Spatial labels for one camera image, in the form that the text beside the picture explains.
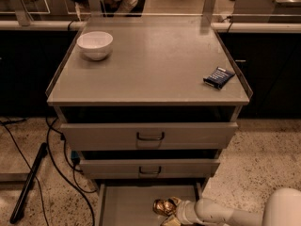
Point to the white ceramic bowl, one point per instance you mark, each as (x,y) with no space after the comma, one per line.
(96,45)

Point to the crushed orange can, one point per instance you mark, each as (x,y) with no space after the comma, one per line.
(164,207)

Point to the grey metal drawer cabinet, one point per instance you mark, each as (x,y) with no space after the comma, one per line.
(153,75)

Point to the grey top drawer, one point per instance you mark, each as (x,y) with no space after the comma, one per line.
(148,136)

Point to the grey middle drawer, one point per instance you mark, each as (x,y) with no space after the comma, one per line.
(149,168)

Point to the white railing bar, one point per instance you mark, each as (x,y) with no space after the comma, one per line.
(219,27)

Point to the grey bottom drawer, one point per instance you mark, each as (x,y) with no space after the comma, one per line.
(130,202)

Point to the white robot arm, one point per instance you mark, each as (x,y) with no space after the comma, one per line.
(283,208)

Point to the dark blue snack packet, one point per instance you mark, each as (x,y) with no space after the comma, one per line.
(218,78)

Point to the grey drawer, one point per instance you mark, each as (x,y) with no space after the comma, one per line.
(148,136)
(130,202)
(149,168)

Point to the black power strip bar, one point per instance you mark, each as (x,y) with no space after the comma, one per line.
(18,211)

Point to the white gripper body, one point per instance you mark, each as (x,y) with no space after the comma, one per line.
(183,210)

